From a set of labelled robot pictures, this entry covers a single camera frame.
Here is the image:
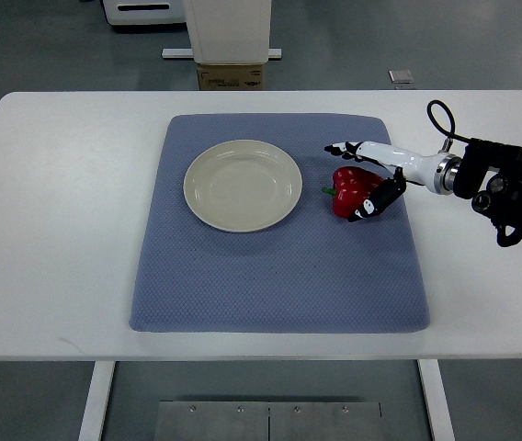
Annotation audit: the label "small grey floor plate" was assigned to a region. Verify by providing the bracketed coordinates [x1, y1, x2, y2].
[388, 69, 414, 85]

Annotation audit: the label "white machine with slot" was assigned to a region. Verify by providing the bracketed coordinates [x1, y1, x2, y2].
[100, 0, 186, 30]

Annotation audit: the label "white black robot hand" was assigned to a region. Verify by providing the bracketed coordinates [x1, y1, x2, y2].
[324, 141, 461, 222]

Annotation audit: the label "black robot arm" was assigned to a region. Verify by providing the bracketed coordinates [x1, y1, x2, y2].
[426, 100, 522, 247]

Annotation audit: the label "blue textured mat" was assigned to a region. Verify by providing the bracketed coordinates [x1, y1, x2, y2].
[130, 113, 430, 334]

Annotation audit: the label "grey metal floor plate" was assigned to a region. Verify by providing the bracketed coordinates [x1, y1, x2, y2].
[154, 401, 385, 440]

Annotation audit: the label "white table frame legs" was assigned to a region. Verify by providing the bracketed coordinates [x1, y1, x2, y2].
[78, 359, 456, 440]

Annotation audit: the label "red bell pepper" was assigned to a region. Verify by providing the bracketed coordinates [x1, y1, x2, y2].
[322, 166, 384, 219]

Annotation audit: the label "cardboard box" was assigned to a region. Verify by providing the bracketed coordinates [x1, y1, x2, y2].
[197, 64, 264, 91]

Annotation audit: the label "white pedestal column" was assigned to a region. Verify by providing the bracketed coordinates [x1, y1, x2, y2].
[162, 0, 282, 65]

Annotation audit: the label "cream round plate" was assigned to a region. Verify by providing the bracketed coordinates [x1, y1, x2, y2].
[183, 140, 302, 233]

